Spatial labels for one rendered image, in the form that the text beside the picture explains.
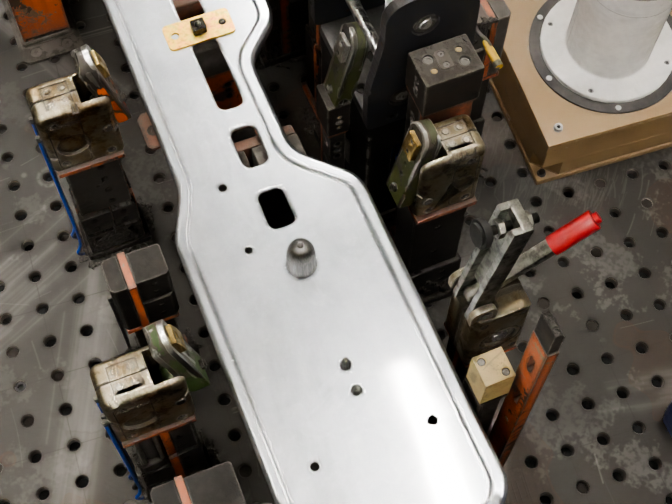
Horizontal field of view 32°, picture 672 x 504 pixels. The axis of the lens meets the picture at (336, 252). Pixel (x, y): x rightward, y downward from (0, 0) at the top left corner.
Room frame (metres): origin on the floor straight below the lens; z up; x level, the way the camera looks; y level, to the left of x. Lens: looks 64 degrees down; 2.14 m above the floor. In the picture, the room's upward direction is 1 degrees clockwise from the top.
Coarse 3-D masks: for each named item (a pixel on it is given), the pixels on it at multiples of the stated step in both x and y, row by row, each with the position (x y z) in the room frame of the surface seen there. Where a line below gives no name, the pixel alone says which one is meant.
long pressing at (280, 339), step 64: (128, 0) 0.90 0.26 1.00; (256, 0) 0.91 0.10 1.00; (128, 64) 0.81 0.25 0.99; (192, 64) 0.81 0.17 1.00; (192, 128) 0.72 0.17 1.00; (256, 128) 0.72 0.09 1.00; (192, 192) 0.64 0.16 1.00; (256, 192) 0.64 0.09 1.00; (320, 192) 0.64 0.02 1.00; (192, 256) 0.56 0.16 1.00; (256, 256) 0.56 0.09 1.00; (320, 256) 0.56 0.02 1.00; (384, 256) 0.56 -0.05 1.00; (256, 320) 0.48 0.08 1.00; (320, 320) 0.48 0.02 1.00; (384, 320) 0.48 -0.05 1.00; (256, 384) 0.41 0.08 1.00; (320, 384) 0.41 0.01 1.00; (384, 384) 0.41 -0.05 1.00; (448, 384) 0.41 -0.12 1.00; (256, 448) 0.34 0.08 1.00; (320, 448) 0.34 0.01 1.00; (384, 448) 0.34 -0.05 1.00; (448, 448) 0.34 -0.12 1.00
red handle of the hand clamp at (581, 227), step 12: (588, 216) 0.53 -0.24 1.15; (564, 228) 0.53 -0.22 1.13; (576, 228) 0.52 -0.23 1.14; (588, 228) 0.52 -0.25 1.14; (600, 228) 0.53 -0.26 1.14; (552, 240) 0.52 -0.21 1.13; (564, 240) 0.52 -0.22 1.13; (576, 240) 0.52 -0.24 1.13; (528, 252) 0.51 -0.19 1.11; (540, 252) 0.51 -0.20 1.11; (552, 252) 0.51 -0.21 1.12; (516, 264) 0.50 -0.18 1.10; (528, 264) 0.50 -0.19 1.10; (516, 276) 0.50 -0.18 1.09; (468, 288) 0.49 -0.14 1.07; (468, 300) 0.48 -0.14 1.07
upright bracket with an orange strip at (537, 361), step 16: (544, 320) 0.40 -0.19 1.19; (544, 336) 0.40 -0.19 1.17; (560, 336) 0.39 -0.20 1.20; (528, 352) 0.41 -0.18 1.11; (544, 352) 0.39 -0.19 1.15; (528, 368) 0.40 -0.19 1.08; (544, 368) 0.39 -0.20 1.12; (512, 384) 0.41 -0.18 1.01; (528, 384) 0.39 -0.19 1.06; (512, 400) 0.40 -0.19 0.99; (528, 400) 0.39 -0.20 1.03; (512, 416) 0.39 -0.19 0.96; (496, 432) 0.40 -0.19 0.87; (512, 432) 0.38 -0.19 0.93; (496, 448) 0.39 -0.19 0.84
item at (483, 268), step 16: (496, 208) 0.51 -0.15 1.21; (512, 208) 0.50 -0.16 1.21; (480, 224) 0.49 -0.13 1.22; (496, 224) 0.49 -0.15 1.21; (512, 224) 0.49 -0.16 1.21; (528, 224) 0.49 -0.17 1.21; (480, 240) 0.47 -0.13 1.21; (496, 240) 0.50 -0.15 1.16; (512, 240) 0.48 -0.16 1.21; (528, 240) 0.48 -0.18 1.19; (480, 256) 0.50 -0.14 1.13; (496, 256) 0.48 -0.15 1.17; (512, 256) 0.48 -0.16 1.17; (464, 272) 0.50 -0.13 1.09; (480, 272) 0.49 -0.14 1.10; (496, 272) 0.47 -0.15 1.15; (480, 288) 0.47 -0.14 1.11; (496, 288) 0.48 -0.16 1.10; (480, 304) 0.47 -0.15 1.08
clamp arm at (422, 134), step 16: (416, 128) 0.66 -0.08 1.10; (432, 128) 0.66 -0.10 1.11; (416, 144) 0.65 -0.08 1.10; (432, 144) 0.64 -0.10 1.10; (400, 160) 0.66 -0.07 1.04; (416, 160) 0.64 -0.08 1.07; (432, 160) 0.64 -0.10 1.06; (400, 176) 0.65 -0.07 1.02; (416, 176) 0.64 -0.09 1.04; (400, 192) 0.64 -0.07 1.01
